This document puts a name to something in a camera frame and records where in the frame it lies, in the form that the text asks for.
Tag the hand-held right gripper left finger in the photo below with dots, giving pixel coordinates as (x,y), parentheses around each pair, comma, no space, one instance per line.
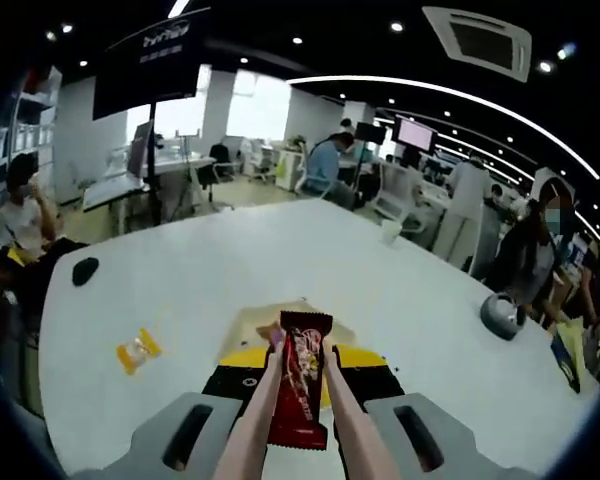
(225,382)

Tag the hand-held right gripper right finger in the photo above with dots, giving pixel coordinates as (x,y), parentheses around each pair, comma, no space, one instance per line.
(380,384)

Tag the beige food tongs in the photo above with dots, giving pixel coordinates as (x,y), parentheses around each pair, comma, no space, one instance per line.
(252,420)

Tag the beige hexagonal container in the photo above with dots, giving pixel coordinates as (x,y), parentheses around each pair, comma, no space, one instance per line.
(245,330)

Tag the purple food packet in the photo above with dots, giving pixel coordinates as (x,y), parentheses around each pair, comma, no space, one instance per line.
(277,337)

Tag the dark red food bar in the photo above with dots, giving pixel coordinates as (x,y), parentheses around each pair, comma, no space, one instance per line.
(300,380)

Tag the yellow food packet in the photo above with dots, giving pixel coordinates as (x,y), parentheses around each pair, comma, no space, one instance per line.
(139,351)

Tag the grey VR headset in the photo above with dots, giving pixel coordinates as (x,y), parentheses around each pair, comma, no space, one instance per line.
(500,320)

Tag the white paper cup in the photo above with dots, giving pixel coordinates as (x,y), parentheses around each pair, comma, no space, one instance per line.
(391,232)

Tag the black computer mouse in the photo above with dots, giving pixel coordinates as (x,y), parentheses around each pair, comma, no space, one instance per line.
(85,271)

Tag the yellow and blue cloth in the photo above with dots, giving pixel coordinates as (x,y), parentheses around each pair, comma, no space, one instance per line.
(570,350)

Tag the white low cabinet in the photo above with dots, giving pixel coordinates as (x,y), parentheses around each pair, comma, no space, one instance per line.
(292,170)

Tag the white office desk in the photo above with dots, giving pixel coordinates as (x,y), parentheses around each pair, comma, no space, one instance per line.
(115,187)

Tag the black banner stand pole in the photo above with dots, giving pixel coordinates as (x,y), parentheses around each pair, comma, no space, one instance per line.
(153,165)

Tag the dark computer monitor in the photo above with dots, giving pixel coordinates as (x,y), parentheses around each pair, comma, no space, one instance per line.
(140,150)

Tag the green potted plant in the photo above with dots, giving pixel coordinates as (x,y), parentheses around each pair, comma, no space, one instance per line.
(296,141)

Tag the bright display screen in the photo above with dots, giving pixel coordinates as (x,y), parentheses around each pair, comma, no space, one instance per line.
(415,134)

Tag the small black monitor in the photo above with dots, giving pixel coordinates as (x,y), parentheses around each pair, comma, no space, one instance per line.
(371,131)

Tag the long ceiling light strip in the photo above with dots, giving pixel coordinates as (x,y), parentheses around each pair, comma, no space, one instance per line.
(178,8)
(330,77)

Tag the white storage shelf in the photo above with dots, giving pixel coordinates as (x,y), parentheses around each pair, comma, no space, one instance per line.
(30,130)

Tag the black display banner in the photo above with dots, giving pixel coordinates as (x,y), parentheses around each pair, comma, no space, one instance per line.
(150,65)

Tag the ceiling air conditioner vent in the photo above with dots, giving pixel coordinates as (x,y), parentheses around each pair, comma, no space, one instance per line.
(485,42)

